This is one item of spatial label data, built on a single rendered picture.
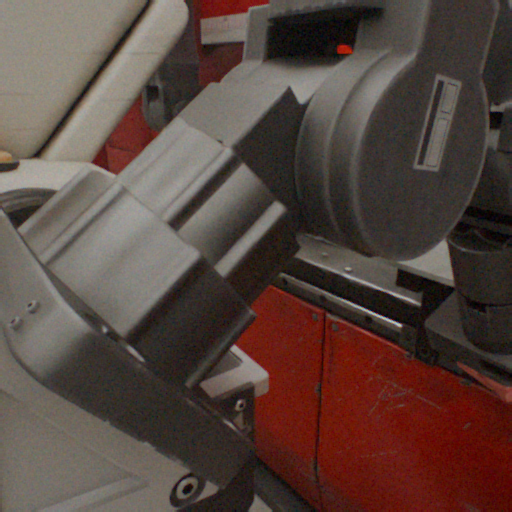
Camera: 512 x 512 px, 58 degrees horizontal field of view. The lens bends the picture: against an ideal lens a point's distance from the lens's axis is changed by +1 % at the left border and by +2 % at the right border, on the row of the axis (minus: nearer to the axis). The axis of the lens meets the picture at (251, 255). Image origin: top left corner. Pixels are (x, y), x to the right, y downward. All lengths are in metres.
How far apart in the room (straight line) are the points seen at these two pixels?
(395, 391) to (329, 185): 0.87
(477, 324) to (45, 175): 0.31
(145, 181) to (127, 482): 0.11
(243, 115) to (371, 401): 0.94
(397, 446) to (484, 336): 0.71
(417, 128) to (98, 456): 0.16
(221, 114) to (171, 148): 0.03
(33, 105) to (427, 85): 0.19
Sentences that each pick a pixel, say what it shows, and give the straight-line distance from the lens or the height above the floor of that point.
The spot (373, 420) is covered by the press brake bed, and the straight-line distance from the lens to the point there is 1.09.
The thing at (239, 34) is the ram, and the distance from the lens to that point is 1.31.
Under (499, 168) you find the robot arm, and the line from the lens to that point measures 0.28.
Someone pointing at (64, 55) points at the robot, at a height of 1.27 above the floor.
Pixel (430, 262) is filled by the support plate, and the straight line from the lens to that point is 0.74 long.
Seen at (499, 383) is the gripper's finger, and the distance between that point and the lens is 0.42.
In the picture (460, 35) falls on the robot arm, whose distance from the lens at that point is 0.19.
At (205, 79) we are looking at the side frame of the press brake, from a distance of 1.45.
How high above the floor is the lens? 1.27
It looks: 22 degrees down
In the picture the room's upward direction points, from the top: straight up
